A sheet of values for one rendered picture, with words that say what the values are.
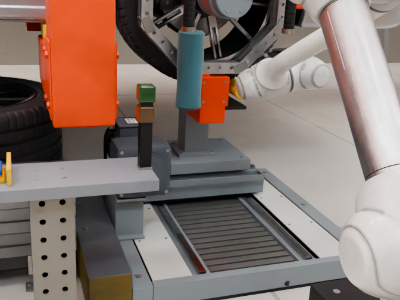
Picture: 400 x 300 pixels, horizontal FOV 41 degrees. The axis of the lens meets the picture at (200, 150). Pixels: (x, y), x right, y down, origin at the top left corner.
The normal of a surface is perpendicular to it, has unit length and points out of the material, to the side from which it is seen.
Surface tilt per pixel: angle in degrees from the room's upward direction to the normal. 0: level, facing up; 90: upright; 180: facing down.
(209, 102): 90
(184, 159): 0
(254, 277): 90
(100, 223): 0
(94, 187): 90
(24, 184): 0
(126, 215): 90
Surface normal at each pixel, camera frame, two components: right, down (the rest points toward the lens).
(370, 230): -0.48, -0.51
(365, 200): -0.92, -0.29
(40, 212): 0.32, 0.31
